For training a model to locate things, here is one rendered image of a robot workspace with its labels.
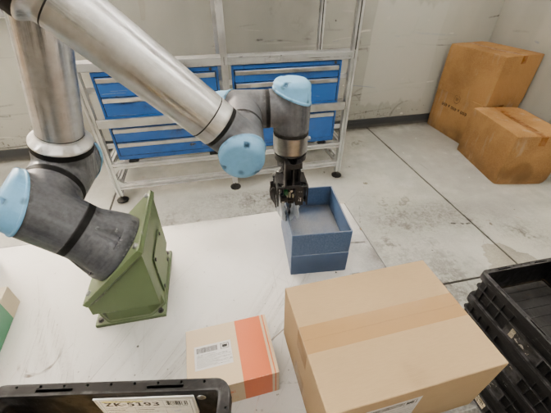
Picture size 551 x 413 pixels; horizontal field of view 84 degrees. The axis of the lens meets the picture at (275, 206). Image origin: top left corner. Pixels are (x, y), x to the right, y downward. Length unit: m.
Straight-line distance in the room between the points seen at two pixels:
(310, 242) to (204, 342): 0.32
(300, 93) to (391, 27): 2.77
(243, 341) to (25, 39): 0.62
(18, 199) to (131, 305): 0.30
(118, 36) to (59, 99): 0.26
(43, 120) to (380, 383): 0.72
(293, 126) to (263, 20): 2.34
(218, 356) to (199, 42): 2.57
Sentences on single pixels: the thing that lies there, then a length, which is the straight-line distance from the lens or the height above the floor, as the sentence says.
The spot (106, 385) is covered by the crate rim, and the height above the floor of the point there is 0.93.
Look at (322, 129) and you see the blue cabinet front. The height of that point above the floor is 0.42.
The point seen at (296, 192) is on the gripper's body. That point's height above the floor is 0.94.
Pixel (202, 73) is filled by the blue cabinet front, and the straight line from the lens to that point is 2.06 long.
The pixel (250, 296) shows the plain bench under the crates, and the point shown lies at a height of 0.70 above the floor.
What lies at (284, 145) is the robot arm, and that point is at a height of 1.05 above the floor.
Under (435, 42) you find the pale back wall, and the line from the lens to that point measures 3.63.
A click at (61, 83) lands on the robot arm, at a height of 1.19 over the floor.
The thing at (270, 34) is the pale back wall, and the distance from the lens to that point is 2.95.
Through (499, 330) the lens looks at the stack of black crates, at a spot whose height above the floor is 0.48.
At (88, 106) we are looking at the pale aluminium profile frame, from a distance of 2.21.
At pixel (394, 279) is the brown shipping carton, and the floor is 0.86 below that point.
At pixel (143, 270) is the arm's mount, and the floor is 0.86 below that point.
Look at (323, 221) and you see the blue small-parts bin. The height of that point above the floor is 0.77.
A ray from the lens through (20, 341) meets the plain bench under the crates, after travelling 0.92.
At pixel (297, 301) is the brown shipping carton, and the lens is 0.59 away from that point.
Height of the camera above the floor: 1.34
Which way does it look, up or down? 38 degrees down
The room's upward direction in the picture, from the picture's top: straight up
